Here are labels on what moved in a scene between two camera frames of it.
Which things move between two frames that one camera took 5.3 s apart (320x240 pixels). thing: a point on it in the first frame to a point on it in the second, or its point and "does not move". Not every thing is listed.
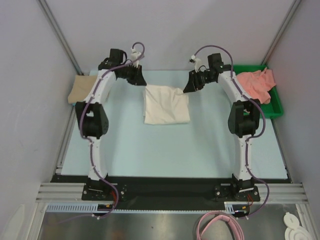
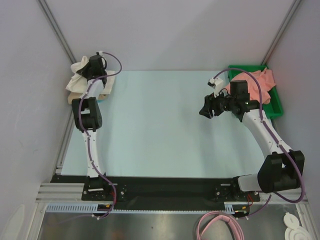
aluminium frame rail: x=71 y=192 does not move
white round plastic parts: x=294 y=231 does not move
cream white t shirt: x=165 y=105 to x=79 y=82
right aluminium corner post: x=291 y=12 does not move
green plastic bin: x=274 y=109 does not move
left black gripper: x=137 y=79 to x=83 y=71
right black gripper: x=195 y=80 to x=213 y=106
